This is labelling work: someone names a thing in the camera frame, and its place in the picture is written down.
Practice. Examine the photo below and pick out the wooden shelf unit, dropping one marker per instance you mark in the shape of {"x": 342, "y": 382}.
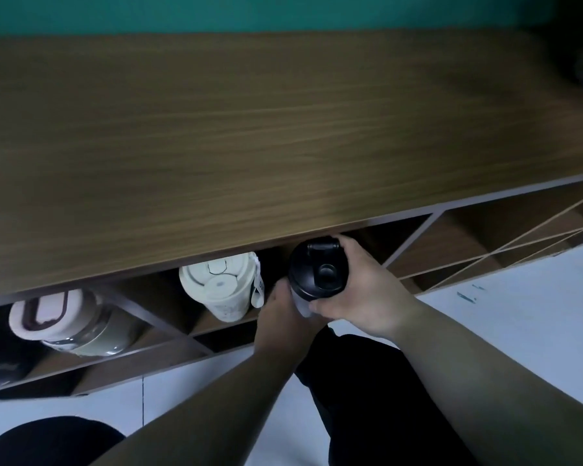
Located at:
{"x": 252, "y": 155}

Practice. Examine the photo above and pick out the person's right hand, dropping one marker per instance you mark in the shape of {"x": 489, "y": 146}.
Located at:
{"x": 369, "y": 291}

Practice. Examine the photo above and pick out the black lidded shaker bottle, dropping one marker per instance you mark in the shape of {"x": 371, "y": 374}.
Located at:
{"x": 316, "y": 274}

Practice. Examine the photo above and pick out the person's right thumb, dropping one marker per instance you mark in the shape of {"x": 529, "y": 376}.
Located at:
{"x": 328, "y": 304}

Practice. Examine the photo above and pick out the person's left hand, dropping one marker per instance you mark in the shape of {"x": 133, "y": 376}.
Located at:
{"x": 284, "y": 325}

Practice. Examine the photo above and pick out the person's left forearm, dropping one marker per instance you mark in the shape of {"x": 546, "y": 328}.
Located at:
{"x": 194, "y": 417}

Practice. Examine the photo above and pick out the person's left fingers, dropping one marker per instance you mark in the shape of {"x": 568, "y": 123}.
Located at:
{"x": 284, "y": 293}

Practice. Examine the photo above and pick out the white lidded cup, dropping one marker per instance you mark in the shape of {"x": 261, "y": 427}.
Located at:
{"x": 221, "y": 286}

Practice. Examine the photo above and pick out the person's right forearm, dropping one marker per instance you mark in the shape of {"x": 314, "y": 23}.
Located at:
{"x": 495, "y": 388}

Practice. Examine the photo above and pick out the person's black trousers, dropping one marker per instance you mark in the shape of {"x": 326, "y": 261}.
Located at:
{"x": 379, "y": 407}

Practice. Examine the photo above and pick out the pink lidded glass jar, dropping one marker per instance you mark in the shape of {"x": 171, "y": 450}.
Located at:
{"x": 73, "y": 325}

